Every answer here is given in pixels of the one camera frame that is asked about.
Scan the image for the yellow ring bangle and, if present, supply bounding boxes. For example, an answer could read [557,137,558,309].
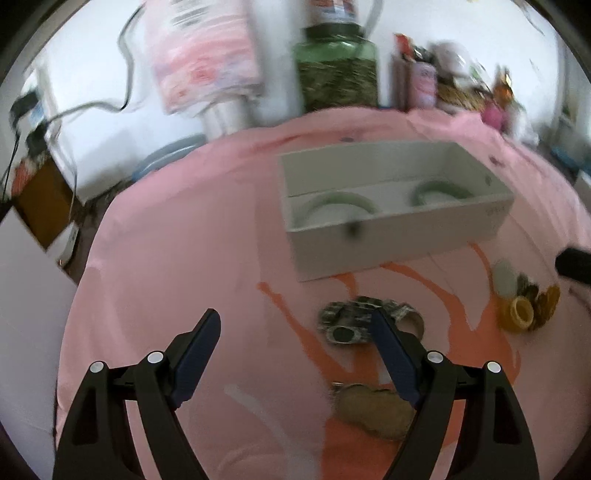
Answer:
[501,296,536,332]

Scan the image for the red label bottle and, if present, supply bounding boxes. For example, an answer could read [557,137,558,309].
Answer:
[308,0,359,25]

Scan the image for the green glass jar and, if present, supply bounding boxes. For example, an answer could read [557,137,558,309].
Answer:
[293,25,380,112]

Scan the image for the pink tin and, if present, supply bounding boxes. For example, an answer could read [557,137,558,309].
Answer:
[392,46,438,110]

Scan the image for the small pink container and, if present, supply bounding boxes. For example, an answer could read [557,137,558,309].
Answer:
[481,98,507,131]

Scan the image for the blue basin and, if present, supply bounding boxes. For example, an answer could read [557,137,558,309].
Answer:
[135,135,207,182]

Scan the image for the brown cardboard box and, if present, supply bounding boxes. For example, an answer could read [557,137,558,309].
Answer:
[11,154,85,253]

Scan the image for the pink printed cloth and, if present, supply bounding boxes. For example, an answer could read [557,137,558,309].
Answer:
[55,108,591,480]

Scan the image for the amber glass bottle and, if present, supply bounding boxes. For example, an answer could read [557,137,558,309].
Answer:
[494,68,516,101]

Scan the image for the white jar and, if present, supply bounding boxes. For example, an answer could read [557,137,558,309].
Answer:
[433,41,472,78]

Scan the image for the black power adapter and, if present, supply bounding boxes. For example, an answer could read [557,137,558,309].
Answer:
[10,90,41,120]

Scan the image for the white rectangular box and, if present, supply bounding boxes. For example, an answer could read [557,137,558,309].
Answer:
[277,141,515,282]

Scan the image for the pale green bangle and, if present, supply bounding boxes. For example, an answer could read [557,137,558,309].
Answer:
[304,191,382,232]
[410,180,476,206]

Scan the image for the black white patterned bracelet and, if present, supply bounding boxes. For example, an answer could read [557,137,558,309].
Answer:
[318,296,424,347]

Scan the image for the pale oval jade piece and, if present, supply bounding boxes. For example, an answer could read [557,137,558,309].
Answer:
[493,261,521,299]

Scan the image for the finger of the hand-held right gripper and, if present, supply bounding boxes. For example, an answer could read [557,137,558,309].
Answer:
[555,247,591,283]

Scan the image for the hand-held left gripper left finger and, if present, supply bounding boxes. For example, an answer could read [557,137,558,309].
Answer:
[52,308,221,480]

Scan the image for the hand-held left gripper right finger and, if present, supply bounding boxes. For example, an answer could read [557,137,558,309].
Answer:
[372,307,541,480]

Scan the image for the amber bead bracelet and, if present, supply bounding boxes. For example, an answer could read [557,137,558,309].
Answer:
[532,285,561,325]

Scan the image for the black cable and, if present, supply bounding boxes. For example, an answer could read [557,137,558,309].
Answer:
[46,8,141,134]

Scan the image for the woven basket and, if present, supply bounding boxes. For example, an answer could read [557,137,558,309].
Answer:
[436,82,490,114]

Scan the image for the pink tissue pack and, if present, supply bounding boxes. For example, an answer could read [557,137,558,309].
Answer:
[143,0,265,115]

